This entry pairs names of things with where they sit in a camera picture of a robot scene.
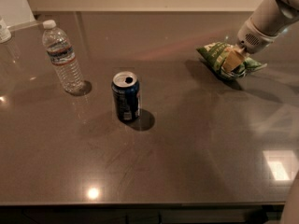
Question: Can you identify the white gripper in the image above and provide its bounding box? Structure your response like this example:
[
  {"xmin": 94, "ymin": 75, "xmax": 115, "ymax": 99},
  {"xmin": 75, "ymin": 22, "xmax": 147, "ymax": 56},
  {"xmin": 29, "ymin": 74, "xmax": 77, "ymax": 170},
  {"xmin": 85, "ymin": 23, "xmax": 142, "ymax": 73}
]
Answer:
[{"xmin": 222, "ymin": 17, "xmax": 278, "ymax": 72}]

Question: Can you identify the clear plastic water bottle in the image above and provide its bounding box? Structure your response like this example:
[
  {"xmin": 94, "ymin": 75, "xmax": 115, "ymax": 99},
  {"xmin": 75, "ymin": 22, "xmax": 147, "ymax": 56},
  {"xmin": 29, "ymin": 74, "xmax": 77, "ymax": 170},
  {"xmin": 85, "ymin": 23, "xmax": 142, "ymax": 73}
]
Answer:
[{"xmin": 42, "ymin": 20, "xmax": 85, "ymax": 95}]

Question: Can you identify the green jalapeno chip bag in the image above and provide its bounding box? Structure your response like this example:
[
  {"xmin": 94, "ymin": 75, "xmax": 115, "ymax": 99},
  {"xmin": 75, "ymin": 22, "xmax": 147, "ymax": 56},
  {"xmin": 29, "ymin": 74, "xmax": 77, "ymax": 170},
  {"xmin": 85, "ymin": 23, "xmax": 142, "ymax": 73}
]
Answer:
[{"xmin": 197, "ymin": 42, "xmax": 267, "ymax": 81}]

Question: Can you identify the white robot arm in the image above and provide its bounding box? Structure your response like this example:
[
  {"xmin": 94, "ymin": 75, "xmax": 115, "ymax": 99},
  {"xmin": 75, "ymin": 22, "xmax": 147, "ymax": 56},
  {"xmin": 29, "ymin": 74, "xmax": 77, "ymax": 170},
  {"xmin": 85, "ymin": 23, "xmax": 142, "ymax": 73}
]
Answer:
[{"xmin": 222, "ymin": 0, "xmax": 299, "ymax": 73}]

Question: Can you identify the white container at left edge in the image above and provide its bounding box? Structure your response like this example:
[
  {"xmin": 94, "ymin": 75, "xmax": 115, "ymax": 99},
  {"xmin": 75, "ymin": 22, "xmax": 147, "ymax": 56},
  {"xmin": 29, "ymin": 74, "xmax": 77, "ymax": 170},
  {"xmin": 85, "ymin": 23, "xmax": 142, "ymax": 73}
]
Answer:
[{"xmin": 0, "ymin": 16, "xmax": 11, "ymax": 43}]

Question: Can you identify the blue pepsi can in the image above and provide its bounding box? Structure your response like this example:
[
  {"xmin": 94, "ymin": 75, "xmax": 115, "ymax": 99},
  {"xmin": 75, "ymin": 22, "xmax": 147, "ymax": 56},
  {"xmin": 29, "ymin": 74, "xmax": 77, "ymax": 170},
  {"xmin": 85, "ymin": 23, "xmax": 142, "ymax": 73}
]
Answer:
[{"xmin": 111, "ymin": 71, "xmax": 140, "ymax": 122}]

